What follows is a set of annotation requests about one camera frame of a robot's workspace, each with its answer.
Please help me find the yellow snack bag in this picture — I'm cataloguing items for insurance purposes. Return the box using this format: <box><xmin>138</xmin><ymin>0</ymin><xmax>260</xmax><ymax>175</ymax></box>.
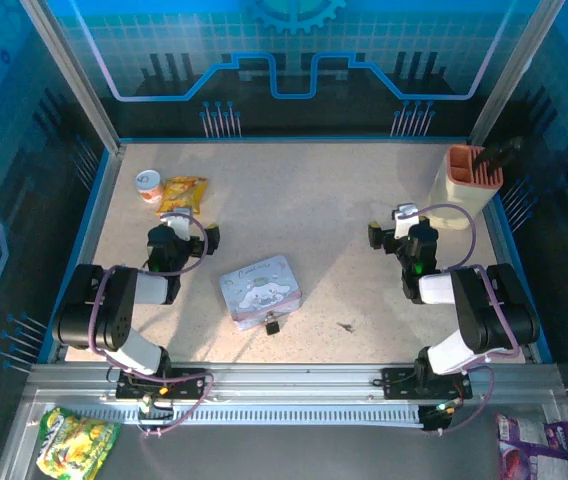
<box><xmin>155</xmin><ymin>175</ymin><xmax>209</xmax><ymax>217</ymax></box>

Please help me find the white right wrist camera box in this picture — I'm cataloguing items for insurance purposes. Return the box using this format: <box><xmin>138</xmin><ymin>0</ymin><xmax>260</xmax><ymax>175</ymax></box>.
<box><xmin>392</xmin><ymin>202</ymin><xmax>421</xmax><ymax>240</ymax></box>

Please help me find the green snack bag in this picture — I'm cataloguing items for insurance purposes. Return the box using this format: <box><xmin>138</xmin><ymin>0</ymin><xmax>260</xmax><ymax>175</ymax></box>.
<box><xmin>35</xmin><ymin>406</ymin><xmax>122</xmax><ymax>480</ymax></box>

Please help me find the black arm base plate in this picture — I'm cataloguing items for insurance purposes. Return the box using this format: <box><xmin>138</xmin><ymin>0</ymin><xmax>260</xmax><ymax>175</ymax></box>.
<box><xmin>115</xmin><ymin>367</ymin><xmax>207</xmax><ymax>401</ymax></box>
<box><xmin>381</xmin><ymin>367</ymin><xmax>474</xmax><ymax>400</ymax></box>

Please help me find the aluminium frame post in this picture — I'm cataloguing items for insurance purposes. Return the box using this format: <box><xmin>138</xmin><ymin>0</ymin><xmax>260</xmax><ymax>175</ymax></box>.
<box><xmin>18</xmin><ymin>0</ymin><xmax>125</xmax><ymax>154</ymax></box>
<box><xmin>468</xmin><ymin>0</ymin><xmax>558</xmax><ymax>146</ymax></box>

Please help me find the purple snack bag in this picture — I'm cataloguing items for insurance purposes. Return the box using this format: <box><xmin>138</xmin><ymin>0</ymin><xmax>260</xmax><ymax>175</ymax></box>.
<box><xmin>493</xmin><ymin>412</ymin><xmax>568</xmax><ymax>480</ymax></box>

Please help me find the small white cup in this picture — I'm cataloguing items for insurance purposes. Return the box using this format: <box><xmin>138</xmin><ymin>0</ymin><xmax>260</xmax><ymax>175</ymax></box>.
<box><xmin>135</xmin><ymin>169</ymin><xmax>165</xmax><ymax>204</ymax></box>

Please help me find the slotted grey cable duct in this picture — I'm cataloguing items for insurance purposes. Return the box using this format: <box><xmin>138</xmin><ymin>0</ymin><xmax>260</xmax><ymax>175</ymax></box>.
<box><xmin>63</xmin><ymin>403</ymin><xmax>425</xmax><ymax>426</ymax></box>

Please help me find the cartoon dog print tin box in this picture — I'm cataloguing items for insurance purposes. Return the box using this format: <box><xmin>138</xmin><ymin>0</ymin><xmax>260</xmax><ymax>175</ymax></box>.
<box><xmin>218</xmin><ymin>254</ymin><xmax>304</xmax><ymax>332</ymax></box>

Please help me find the aluminium mounting rail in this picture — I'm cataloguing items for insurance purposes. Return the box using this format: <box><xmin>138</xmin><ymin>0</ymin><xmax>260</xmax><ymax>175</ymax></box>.
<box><xmin>26</xmin><ymin>363</ymin><xmax>565</xmax><ymax>401</ymax></box>

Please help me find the black knife handle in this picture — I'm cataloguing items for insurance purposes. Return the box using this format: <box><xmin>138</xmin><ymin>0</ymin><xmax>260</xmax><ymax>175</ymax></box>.
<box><xmin>472</xmin><ymin>135</ymin><xmax>525</xmax><ymax>171</ymax></box>

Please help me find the beige knife block orange top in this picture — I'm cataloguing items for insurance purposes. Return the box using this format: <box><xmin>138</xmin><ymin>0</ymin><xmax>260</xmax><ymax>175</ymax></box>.
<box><xmin>426</xmin><ymin>144</ymin><xmax>505</xmax><ymax>231</ymax></box>

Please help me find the aluminium table side rail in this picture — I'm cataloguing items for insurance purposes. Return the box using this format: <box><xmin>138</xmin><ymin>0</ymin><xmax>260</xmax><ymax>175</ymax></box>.
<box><xmin>481</xmin><ymin>197</ymin><xmax>540</xmax><ymax>364</ymax></box>
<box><xmin>46</xmin><ymin>142</ymin><xmax>128</xmax><ymax>365</ymax></box>

